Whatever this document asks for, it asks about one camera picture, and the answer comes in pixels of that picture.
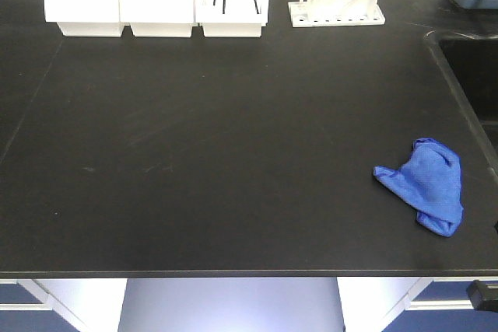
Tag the blue microfiber cloth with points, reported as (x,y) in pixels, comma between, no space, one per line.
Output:
(430,182)

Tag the right white storage box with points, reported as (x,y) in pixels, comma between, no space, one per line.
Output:
(240,19)

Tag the black sink basin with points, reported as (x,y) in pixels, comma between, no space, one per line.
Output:
(470,62)

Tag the right blue cabinet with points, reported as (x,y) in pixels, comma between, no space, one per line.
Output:
(441,304)

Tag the black device at table edge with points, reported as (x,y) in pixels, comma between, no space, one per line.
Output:
(483,296)

